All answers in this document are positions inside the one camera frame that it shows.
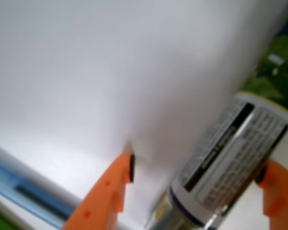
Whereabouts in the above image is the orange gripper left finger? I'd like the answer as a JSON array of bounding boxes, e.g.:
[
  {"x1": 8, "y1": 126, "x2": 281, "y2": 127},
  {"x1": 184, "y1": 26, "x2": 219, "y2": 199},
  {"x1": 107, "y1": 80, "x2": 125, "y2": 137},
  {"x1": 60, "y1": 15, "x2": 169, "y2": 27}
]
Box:
[{"x1": 63, "y1": 153, "x2": 135, "y2": 230}]

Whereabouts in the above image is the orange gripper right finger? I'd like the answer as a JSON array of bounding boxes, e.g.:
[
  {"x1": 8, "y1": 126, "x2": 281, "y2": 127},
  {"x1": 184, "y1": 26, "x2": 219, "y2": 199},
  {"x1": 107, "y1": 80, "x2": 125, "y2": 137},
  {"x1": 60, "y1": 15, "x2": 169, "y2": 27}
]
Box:
[{"x1": 255, "y1": 160, "x2": 288, "y2": 230}]

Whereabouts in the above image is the light blue pen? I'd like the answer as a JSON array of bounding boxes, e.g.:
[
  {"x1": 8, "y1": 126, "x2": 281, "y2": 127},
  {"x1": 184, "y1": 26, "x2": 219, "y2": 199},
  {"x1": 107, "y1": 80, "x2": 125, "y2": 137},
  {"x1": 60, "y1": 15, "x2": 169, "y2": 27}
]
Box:
[{"x1": 0, "y1": 148, "x2": 81, "y2": 229}]

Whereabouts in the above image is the blue cap marker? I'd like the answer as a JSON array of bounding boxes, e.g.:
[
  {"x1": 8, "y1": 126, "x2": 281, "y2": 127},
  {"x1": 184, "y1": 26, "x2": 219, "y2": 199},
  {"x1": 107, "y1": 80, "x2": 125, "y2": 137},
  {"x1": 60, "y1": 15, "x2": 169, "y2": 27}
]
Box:
[{"x1": 146, "y1": 32, "x2": 288, "y2": 230}]

